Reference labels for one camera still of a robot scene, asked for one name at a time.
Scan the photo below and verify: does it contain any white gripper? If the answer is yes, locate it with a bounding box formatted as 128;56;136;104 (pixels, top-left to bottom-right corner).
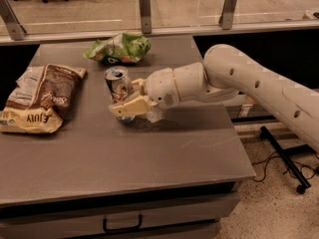
109;68;179;118

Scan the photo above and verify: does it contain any redbull can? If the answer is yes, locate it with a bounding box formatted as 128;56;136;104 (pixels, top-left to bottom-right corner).
104;66;133;104

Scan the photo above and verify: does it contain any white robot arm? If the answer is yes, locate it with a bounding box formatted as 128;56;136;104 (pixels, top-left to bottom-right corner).
109;44;319;151

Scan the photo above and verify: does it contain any green chip bag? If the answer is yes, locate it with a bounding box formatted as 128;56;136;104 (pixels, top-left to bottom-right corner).
83;33;151;64

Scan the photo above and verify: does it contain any brown chip bag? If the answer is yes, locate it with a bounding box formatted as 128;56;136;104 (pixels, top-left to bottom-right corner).
0;64;87;133

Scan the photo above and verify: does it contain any grey cabinet drawer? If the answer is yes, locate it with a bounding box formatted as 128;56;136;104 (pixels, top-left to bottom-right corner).
0;192;240;239

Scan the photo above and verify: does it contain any black stand base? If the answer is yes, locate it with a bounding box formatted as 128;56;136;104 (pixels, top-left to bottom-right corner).
259;126;316;194

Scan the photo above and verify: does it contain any middle metal bracket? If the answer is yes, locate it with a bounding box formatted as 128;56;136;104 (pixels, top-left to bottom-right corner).
139;0;152;34

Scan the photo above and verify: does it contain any metal bracket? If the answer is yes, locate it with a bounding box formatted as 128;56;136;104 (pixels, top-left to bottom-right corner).
139;0;152;34
219;0;237;30
0;0;26;41

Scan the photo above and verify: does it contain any right metal bracket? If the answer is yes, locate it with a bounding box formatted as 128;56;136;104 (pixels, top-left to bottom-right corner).
219;0;237;30

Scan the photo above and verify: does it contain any black drawer handle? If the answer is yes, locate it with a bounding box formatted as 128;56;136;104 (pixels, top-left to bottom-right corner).
102;214;143;234

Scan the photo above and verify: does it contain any left metal bracket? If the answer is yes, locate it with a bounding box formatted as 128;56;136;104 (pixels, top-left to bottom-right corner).
0;0;26;41

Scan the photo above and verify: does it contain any black floor cable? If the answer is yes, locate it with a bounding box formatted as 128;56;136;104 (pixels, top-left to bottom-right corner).
251;147;319;183

